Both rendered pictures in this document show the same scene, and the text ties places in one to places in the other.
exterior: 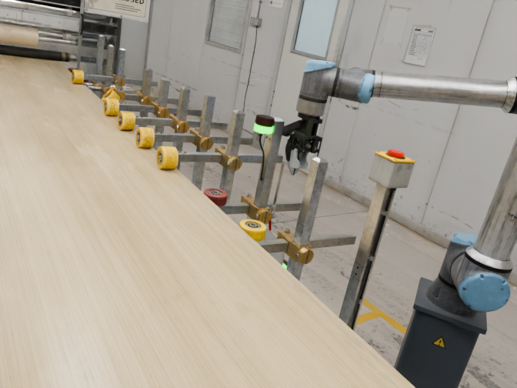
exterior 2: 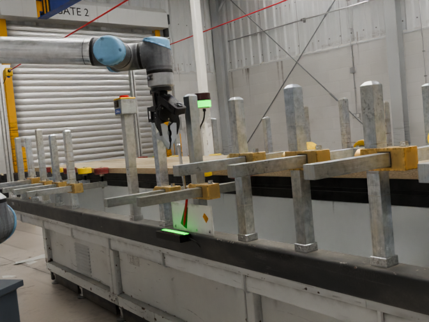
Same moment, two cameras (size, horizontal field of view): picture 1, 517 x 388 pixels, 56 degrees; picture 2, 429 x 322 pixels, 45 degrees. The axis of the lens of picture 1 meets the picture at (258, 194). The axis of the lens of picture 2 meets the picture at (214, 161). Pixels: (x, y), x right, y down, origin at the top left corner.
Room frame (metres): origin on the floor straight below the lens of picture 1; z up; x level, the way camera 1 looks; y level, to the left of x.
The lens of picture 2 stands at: (3.37, 0.03, 1.04)
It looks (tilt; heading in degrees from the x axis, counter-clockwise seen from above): 3 degrees down; 179
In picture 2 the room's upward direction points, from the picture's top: 5 degrees counter-clockwise
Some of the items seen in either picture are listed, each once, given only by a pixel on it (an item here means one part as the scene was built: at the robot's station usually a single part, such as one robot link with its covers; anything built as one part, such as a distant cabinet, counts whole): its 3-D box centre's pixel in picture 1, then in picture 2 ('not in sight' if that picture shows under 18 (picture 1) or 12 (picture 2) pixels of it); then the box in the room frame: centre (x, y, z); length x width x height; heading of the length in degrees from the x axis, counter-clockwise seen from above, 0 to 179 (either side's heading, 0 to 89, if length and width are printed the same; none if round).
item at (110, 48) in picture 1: (108, 81); not in sight; (3.22, 1.12, 0.89); 0.04 x 0.04 x 0.48; 34
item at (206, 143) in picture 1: (201, 139); (304, 160); (2.00, 0.28, 0.95); 0.14 x 0.06 x 0.05; 34
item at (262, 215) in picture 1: (255, 209); (203, 190); (1.59, 0.00, 0.85); 0.14 x 0.06 x 0.05; 34
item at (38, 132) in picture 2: not in sight; (42, 167); (0.13, -1.00, 0.93); 0.04 x 0.04 x 0.48; 34
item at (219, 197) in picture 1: (213, 206); not in sight; (1.51, 0.14, 0.85); 0.08 x 0.08 x 0.11
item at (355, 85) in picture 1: (353, 85); (124, 57); (1.57, -0.22, 1.32); 0.12 x 0.12 x 0.09; 84
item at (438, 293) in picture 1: (455, 290); not in sight; (1.67, -0.80, 0.65); 0.19 x 0.19 x 0.10
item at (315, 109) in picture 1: (311, 107); (159, 81); (1.57, -0.11, 1.23); 0.10 x 0.09 x 0.05; 125
